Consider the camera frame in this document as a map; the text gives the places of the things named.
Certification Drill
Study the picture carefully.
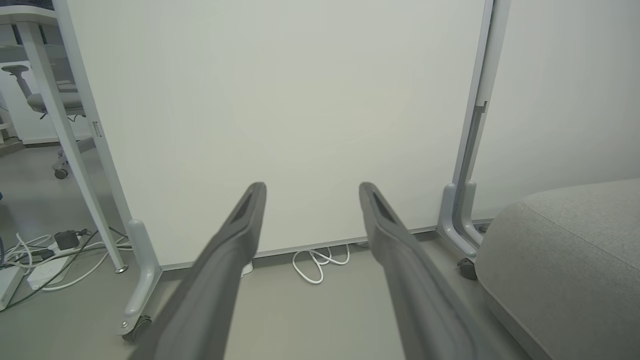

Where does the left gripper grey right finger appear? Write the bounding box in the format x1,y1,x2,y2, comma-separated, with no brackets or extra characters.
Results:
358,182,532,360

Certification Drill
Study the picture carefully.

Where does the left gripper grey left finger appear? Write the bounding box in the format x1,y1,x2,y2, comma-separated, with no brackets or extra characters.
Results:
129,182,268,360

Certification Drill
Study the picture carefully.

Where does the grey fabric sofa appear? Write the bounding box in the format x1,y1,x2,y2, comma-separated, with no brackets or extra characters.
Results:
474,179,640,360

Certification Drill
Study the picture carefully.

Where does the small black caster wheel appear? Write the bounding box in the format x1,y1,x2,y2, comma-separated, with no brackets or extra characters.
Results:
457,257,479,281

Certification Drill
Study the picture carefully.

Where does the long grey partition foot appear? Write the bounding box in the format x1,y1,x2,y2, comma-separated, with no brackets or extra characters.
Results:
117,218,162,337

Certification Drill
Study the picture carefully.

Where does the black power adapter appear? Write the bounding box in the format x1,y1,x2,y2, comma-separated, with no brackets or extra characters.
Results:
54,230,81,251

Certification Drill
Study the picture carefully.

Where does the white slanted table leg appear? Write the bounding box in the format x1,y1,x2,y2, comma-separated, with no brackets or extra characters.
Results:
17,22,128,274

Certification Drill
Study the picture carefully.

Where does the wide white partition panel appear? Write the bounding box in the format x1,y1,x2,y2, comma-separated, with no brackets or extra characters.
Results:
52,0,493,271

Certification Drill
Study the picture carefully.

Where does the flat white box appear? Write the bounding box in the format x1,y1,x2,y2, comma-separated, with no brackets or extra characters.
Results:
0,265,26,311

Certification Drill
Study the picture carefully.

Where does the narrow white partition panel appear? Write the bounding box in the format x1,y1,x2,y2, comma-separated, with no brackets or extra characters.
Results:
470,0,640,223

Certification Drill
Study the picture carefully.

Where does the grey office chair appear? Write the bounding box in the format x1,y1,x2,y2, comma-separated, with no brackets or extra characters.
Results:
1,64,86,180

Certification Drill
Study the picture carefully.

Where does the white desk top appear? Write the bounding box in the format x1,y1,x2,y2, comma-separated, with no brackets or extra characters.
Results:
0,5,58,26

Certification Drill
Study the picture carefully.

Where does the coiled white cable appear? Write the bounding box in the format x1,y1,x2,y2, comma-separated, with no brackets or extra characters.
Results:
291,243,351,285

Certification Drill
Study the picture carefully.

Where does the white floor cable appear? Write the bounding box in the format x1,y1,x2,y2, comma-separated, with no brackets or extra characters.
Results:
2,232,132,293

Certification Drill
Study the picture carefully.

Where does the white power strip with cables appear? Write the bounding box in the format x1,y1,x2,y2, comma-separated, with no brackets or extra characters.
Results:
0,227,128,308

